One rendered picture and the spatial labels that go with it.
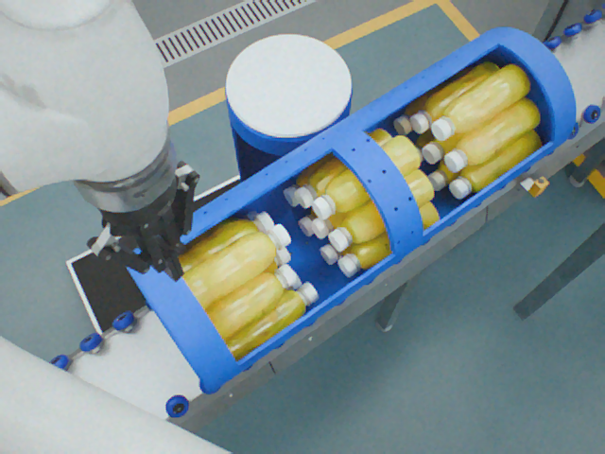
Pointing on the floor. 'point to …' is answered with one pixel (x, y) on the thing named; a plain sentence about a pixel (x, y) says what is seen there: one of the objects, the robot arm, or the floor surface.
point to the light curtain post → (582, 260)
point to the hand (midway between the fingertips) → (166, 259)
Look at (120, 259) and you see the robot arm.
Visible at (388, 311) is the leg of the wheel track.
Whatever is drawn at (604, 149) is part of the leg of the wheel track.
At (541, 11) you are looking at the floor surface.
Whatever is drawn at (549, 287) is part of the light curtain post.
